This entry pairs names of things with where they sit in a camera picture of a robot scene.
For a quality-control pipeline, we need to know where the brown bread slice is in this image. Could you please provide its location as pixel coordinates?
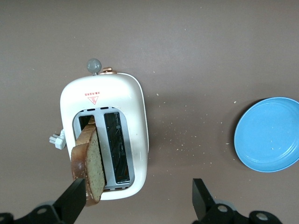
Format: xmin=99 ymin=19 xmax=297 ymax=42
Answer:
xmin=71 ymin=116 xmax=105 ymax=207

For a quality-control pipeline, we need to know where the white toaster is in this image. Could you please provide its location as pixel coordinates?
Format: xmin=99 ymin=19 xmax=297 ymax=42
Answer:
xmin=59 ymin=58 xmax=150 ymax=201

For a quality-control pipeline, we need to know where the white toaster power plug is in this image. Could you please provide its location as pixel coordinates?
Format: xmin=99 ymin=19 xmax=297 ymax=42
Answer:
xmin=49 ymin=129 xmax=67 ymax=150

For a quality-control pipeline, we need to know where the blue plate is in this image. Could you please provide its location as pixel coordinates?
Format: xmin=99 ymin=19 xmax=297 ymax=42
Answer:
xmin=234 ymin=97 xmax=299 ymax=173

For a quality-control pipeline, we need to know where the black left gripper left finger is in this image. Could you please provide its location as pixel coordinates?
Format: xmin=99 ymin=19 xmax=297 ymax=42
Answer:
xmin=14 ymin=178 xmax=86 ymax=224

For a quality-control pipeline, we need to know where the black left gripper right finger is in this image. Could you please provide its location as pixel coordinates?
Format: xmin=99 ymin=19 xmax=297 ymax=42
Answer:
xmin=192 ymin=178 xmax=281 ymax=224

